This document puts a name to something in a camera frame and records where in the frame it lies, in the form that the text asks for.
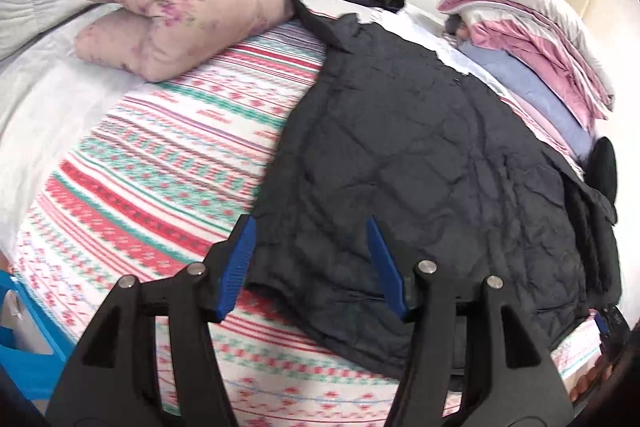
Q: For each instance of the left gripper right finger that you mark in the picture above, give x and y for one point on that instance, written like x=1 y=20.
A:
x=473 y=358

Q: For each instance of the black fuzzy garment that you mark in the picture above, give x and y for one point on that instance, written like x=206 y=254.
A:
x=601 y=169

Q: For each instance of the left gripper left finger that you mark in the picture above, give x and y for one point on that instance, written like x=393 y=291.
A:
x=112 y=379

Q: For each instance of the blue folded blanket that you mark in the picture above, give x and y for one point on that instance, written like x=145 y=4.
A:
x=522 y=81

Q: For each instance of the pink floral pillow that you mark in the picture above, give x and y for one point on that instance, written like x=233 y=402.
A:
x=161 y=39

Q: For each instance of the blue plastic bin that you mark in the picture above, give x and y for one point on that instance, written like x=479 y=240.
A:
x=34 y=350

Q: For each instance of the black quilted puffer jacket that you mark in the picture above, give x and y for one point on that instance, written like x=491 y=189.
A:
x=390 y=132

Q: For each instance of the patterned red green bedspread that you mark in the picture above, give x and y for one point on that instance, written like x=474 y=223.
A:
x=159 y=179

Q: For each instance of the person right hand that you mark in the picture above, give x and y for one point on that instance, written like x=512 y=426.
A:
x=600 y=370

